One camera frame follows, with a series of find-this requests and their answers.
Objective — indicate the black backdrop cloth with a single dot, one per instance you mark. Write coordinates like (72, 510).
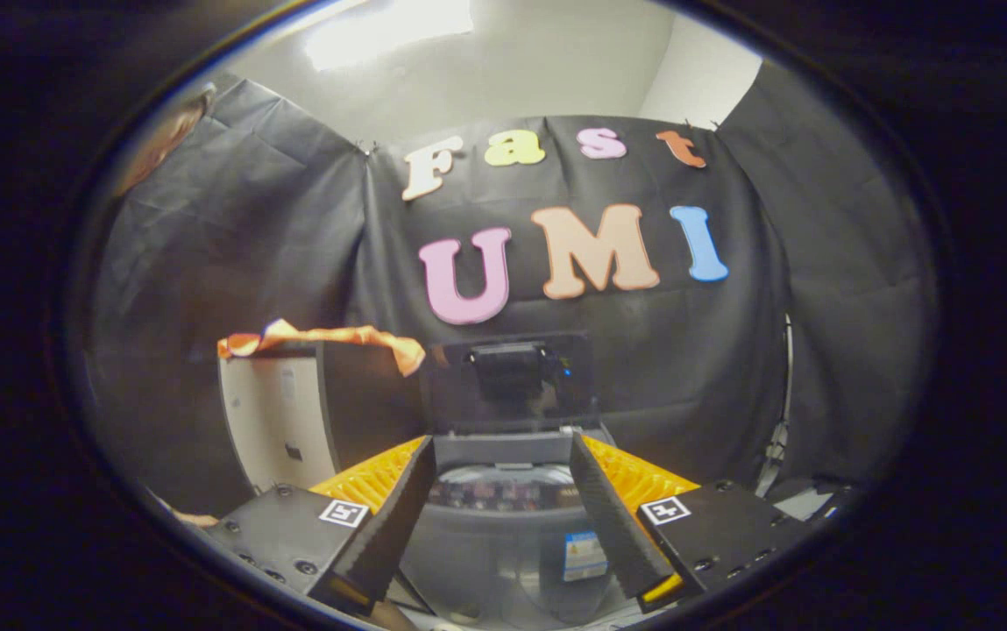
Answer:
(643, 350)

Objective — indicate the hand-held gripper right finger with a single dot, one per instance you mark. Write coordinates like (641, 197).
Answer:
(613, 526)

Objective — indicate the grey washing machine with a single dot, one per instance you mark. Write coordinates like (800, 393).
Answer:
(503, 552)

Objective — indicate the dark cabinet with beige door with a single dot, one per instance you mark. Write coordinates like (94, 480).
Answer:
(275, 429)

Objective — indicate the orange cloth garment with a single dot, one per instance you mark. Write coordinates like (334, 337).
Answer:
(402, 349)

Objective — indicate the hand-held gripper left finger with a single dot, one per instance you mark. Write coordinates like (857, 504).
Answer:
(393, 517)

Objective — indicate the black light stand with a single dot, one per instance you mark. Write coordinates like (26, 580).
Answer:
(779, 438)

